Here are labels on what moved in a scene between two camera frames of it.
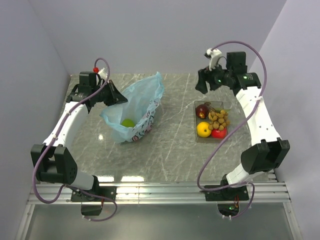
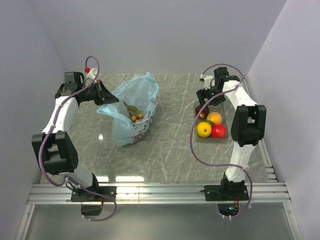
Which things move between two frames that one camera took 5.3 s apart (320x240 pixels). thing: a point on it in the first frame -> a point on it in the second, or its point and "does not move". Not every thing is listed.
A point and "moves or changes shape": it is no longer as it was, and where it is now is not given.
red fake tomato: [217, 133] does not move
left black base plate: [109, 191] does not move
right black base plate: [225, 194] does not move
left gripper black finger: [117, 97] -> [107, 96]
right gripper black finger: [201, 85] -> [201, 100]
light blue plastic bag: [129, 121] moves or changes shape
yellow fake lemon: [203, 130] does not move
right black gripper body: [218, 77] -> [208, 93]
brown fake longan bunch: [219, 120] -> [134, 114]
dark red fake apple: [202, 111] does not move
